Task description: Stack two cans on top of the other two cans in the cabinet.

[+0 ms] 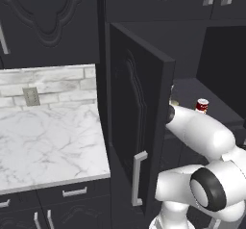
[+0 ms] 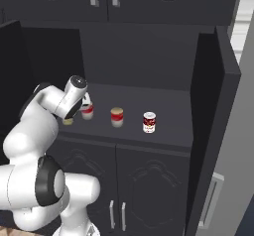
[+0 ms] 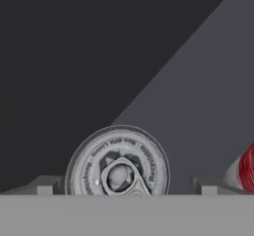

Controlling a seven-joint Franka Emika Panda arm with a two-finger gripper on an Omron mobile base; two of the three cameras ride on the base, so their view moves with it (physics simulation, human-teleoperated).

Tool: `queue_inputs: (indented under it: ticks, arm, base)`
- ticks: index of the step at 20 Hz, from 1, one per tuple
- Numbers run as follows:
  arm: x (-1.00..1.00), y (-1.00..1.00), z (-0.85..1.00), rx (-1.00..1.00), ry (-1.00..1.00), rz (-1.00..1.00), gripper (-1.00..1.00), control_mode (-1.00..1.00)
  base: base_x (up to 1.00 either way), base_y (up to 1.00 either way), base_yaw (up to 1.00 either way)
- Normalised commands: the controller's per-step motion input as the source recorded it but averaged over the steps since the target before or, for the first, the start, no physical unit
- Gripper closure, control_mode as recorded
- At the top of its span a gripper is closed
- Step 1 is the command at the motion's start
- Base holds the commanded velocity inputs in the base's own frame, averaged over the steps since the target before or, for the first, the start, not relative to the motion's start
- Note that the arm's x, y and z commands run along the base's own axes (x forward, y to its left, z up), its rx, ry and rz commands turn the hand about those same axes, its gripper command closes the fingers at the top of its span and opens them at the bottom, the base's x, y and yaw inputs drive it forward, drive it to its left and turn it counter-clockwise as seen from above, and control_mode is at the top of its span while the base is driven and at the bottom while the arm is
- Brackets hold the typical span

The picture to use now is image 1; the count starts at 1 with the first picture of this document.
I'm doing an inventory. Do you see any pale can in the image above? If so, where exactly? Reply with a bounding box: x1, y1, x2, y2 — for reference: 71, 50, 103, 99
169, 84, 181, 108

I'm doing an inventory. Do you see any dark tall cabinet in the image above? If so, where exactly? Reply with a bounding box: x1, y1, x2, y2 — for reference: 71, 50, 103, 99
103, 18, 246, 229

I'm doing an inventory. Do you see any dark open cabinet door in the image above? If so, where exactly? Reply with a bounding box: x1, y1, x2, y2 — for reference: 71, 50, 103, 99
109, 22, 177, 216
195, 25, 246, 121

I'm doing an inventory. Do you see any silver drawer handle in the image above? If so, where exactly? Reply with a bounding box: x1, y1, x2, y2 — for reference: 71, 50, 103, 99
0, 198, 12, 209
61, 186, 88, 198

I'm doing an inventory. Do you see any red and white can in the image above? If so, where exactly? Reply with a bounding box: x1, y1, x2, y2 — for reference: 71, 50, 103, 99
195, 98, 210, 115

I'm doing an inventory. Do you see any grey wall outlet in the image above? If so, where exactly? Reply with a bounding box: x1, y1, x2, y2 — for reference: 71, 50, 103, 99
21, 86, 41, 108

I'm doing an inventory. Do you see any dark lower cabinet door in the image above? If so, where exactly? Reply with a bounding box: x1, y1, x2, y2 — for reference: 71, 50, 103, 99
0, 206, 46, 229
40, 194, 112, 229

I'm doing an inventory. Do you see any dark drawer front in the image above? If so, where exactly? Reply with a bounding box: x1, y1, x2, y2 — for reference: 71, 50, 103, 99
36, 178, 111, 207
0, 190, 39, 212

